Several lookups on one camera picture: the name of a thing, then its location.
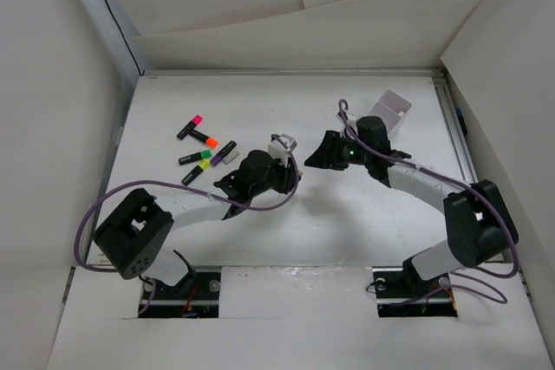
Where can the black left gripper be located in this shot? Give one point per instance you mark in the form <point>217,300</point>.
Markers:
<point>286,177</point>

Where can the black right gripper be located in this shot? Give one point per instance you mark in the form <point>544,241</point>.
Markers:
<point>327,155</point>

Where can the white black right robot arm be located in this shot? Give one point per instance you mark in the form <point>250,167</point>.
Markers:
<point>475,220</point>

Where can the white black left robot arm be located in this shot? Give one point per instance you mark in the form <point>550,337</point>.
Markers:
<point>132,237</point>

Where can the dirty white eraser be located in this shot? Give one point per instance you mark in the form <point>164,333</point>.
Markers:
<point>232,155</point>

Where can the purple highlighter marker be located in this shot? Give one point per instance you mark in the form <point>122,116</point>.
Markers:
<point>222,153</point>

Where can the yellow highlighter marker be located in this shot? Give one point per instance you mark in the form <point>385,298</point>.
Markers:
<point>196,171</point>

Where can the green highlighter marker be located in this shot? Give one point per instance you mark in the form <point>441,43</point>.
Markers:
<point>194,157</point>

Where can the orange highlighter marker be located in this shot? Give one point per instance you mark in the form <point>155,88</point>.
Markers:
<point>202,138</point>

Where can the white divided container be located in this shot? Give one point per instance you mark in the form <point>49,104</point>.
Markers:
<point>392,109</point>

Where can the pink highlighter marker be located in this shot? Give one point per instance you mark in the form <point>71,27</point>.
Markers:
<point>189,127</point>

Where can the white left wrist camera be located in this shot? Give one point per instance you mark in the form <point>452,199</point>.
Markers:
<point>282,147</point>

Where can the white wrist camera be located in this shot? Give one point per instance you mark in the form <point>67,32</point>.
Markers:
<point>282,147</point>
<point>349,122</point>

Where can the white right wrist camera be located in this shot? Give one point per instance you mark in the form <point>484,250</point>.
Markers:
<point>349,122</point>

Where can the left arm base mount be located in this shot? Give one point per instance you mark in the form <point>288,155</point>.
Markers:
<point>195,296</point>

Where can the aluminium table edge rail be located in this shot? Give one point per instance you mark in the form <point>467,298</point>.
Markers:
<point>454,129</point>

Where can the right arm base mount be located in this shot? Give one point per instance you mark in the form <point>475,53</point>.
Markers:
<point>400,292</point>

